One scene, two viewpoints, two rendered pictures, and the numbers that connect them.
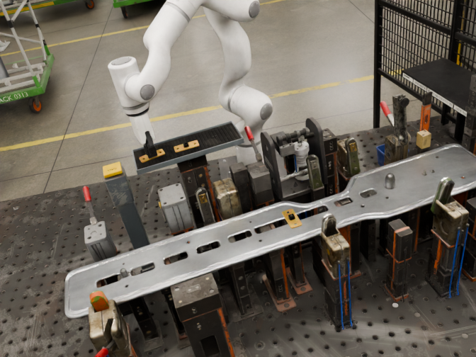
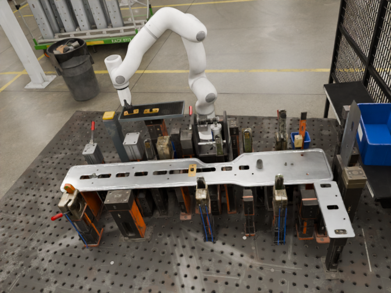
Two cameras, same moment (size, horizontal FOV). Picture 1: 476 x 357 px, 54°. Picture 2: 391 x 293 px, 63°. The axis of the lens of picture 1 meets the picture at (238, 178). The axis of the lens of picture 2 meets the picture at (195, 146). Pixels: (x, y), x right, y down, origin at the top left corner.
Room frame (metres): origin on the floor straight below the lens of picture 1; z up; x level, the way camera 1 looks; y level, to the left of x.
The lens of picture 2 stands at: (0.04, -0.59, 2.16)
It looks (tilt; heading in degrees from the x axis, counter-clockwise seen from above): 41 degrees down; 21
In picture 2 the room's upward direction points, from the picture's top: 11 degrees counter-clockwise
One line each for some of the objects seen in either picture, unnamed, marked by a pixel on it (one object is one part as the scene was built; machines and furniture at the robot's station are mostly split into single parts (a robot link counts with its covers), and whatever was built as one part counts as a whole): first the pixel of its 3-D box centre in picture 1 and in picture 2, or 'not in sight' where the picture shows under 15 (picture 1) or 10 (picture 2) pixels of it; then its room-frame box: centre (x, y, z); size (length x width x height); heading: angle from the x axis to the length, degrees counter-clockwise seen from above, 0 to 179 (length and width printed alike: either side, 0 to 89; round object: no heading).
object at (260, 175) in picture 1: (265, 211); (192, 159); (1.28, -0.07, 0.89); 0.13 x 0.11 x 0.38; 11
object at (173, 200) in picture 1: (185, 240); (141, 164); (1.20, 0.21, 0.90); 0.13 x 0.10 x 0.41; 11
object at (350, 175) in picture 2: not in sight; (348, 198); (1.10, -0.89, 0.88); 0.08 x 0.08 x 0.36; 11
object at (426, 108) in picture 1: (422, 154); (300, 149); (1.35, -0.67, 0.95); 0.03 x 0.01 x 0.50; 101
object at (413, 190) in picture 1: (287, 223); (188, 172); (1.08, -0.12, 1.00); 1.38 x 0.22 x 0.02; 101
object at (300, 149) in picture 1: (297, 187); (213, 149); (1.31, -0.20, 0.94); 0.18 x 0.13 x 0.49; 101
